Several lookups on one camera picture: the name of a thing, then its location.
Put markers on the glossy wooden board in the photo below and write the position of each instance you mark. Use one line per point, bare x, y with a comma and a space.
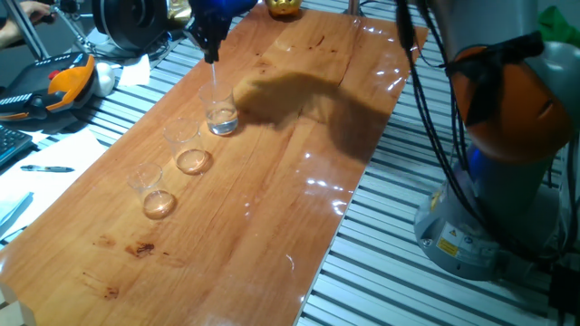
249, 235

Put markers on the white tissue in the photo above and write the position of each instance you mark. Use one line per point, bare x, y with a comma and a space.
134, 71

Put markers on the person hand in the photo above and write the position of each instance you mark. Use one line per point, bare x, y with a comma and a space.
34, 10

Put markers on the grey metal strut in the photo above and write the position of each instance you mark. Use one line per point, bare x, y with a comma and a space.
27, 31

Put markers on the gold foil bag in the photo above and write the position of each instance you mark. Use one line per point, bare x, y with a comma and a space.
179, 11

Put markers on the medium glass beaker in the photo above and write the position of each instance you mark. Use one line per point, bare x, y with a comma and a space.
190, 156

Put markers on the green cloth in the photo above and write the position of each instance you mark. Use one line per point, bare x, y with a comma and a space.
559, 25

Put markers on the black pen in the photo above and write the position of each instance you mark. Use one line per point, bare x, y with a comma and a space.
45, 169

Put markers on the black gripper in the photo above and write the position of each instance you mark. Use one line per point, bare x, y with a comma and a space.
222, 9

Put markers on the white rounded object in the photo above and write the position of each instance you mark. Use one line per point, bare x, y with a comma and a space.
105, 79

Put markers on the black and orange teach pendant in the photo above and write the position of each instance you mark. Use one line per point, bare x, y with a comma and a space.
50, 86

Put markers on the clear glass stirring rod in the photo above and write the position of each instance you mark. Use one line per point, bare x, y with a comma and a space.
214, 74

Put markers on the black round spool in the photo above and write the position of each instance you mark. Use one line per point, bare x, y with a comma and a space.
131, 22

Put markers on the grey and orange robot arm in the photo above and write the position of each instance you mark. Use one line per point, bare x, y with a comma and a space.
512, 117

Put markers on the golden piggy bank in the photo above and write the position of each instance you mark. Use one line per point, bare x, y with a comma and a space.
283, 6

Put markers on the white paper sheet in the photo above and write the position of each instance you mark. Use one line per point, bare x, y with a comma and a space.
59, 181

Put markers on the black computer keyboard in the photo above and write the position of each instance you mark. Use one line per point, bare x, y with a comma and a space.
11, 142

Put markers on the large glass beaker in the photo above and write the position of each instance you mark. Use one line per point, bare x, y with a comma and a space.
222, 117

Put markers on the small glass beaker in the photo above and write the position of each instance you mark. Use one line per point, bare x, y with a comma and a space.
156, 201

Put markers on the black handheld device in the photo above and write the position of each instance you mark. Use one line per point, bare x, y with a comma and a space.
49, 18

